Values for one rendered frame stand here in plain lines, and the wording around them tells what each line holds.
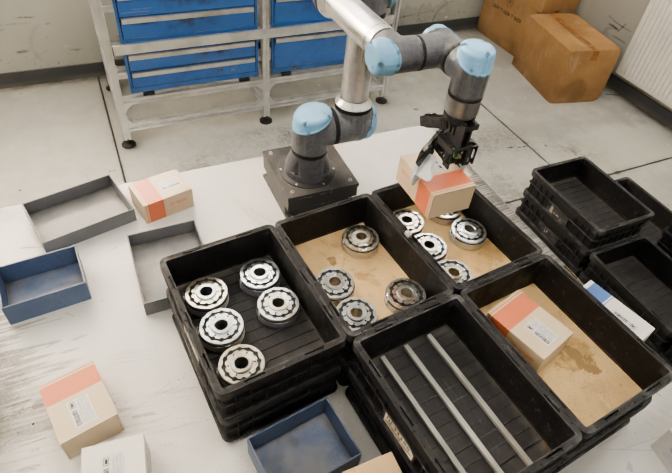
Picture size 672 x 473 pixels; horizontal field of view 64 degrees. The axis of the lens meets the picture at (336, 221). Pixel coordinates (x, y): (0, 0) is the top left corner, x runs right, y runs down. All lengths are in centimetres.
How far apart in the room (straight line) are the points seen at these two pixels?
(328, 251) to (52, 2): 280
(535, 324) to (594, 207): 120
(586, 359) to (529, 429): 26
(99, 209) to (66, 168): 142
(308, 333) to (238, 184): 74
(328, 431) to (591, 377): 63
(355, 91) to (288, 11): 161
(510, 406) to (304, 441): 47
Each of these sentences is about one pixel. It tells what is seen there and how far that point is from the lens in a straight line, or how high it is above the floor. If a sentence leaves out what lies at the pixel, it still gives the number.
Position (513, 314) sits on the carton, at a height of 90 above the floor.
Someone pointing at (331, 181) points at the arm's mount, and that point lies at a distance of 175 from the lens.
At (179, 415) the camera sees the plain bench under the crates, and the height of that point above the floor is 70.
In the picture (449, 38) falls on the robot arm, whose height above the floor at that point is 143.
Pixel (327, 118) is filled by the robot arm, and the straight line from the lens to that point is 162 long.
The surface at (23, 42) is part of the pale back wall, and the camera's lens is 397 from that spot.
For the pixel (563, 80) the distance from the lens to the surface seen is 414.
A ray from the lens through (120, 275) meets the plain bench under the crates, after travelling 164.
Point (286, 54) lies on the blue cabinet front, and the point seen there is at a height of 43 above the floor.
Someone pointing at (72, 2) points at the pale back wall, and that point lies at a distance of 387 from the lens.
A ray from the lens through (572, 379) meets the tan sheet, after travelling 141.
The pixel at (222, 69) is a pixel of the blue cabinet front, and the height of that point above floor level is 39.
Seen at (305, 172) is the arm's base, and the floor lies 85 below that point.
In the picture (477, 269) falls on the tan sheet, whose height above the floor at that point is 83.
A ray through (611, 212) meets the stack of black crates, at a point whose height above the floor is 49.
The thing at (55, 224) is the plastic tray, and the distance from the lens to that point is 185.
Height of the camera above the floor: 191
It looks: 44 degrees down
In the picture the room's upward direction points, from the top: 6 degrees clockwise
